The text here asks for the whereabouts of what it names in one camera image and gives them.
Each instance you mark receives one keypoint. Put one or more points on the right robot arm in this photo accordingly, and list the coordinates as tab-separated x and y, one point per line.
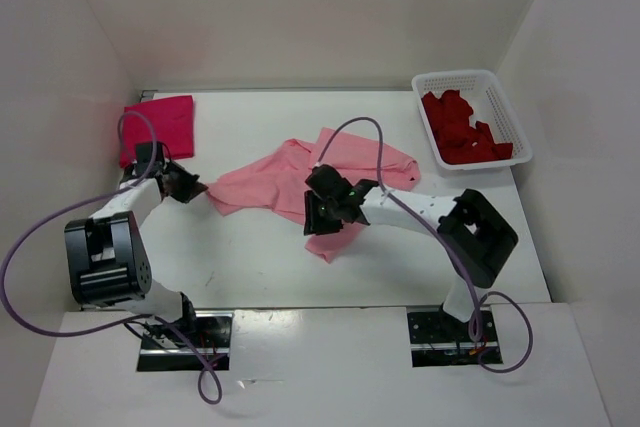
475	236

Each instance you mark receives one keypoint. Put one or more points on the pink t shirt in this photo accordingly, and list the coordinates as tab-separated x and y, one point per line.
277	182

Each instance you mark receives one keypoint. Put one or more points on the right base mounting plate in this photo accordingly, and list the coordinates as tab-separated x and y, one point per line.
438	340

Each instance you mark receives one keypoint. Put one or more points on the base mounting plate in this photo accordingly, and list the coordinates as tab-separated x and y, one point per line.
161	350
438	340

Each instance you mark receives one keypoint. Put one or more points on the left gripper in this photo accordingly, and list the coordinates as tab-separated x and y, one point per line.
192	187

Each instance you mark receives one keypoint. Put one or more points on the magenta t shirt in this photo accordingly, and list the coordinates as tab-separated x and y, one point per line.
172	119

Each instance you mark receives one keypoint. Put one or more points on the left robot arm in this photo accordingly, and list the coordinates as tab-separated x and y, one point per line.
108	263

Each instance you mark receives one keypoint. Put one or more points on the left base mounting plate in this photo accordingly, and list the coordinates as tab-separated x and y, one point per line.
161	350

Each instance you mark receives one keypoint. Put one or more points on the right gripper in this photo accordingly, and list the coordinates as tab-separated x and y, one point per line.
313	222

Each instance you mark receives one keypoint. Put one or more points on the dark red t shirt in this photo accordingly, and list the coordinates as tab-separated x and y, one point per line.
458	140

